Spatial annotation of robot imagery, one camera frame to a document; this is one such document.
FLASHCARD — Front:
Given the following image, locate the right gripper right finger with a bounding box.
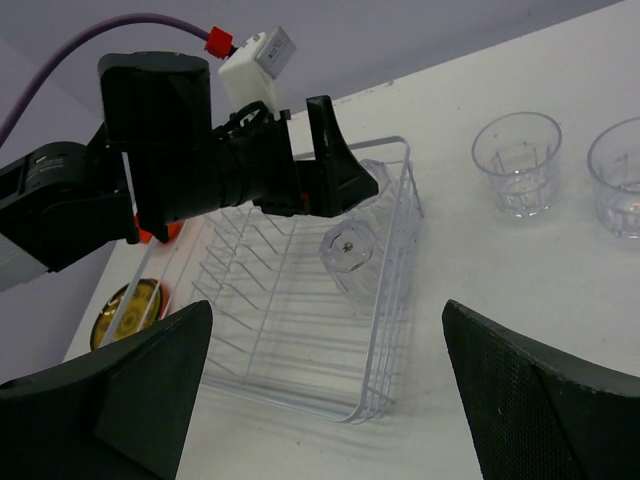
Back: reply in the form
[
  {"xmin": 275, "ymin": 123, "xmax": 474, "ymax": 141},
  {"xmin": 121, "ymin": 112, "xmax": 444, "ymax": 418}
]
[{"xmin": 442, "ymin": 300, "xmax": 639, "ymax": 479}]

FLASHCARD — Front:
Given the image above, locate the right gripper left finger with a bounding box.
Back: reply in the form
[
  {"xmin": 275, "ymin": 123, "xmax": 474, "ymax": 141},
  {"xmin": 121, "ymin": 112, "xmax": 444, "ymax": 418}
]
[{"xmin": 1, "ymin": 301, "xmax": 213, "ymax": 479}]

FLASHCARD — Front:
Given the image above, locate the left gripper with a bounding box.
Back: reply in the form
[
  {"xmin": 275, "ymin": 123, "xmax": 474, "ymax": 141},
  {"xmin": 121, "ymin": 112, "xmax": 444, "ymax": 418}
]
[{"xmin": 98, "ymin": 51, "xmax": 379, "ymax": 241}]

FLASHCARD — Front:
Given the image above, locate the clear glass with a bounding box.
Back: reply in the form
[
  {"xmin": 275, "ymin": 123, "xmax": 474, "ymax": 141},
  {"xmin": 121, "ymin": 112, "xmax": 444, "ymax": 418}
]
[
  {"xmin": 587, "ymin": 117, "xmax": 639, "ymax": 239},
  {"xmin": 354, "ymin": 159, "xmax": 407, "ymax": 233},
  {"xmin": 318, "ymin": 218, "xmax": 394, "ymax": 317},
  {"xmin": 471, "ymin": 111, "xmax": 563, "ymax": 218}
]

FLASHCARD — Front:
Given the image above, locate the yellow patterned plate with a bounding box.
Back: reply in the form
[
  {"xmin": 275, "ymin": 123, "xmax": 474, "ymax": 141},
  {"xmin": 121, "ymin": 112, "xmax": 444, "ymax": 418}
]
[{"xmin": 89, "ymin": 278, "xmax": 169, "ymax": 350}]

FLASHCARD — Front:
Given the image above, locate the orange bowl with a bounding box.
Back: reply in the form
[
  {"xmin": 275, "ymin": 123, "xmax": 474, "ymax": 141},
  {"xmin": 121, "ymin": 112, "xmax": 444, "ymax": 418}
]
[{"xmin": 137, "ymin": 219, "xmax": 184, "ymax": 246}]

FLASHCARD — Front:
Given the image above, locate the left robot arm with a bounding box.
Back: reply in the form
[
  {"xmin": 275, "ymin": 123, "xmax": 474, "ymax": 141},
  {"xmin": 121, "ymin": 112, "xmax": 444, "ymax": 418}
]
[{"xmin": 1, "ymin": 52, "xmax": 379, "ymax": 289}]

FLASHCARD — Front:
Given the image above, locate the clear plastic dish rack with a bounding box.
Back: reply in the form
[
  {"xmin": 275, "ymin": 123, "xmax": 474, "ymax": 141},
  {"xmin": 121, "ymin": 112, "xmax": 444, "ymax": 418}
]
[{"xmin": 95, "ymin": 136, "xmax": 423, "ymax": 423}]

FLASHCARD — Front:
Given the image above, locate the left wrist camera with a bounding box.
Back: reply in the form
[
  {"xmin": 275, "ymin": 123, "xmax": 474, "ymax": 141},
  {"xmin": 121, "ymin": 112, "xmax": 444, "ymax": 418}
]
[{"xmin": 218, "ymin": 26, "xmax": 296, "ymax": 114}]

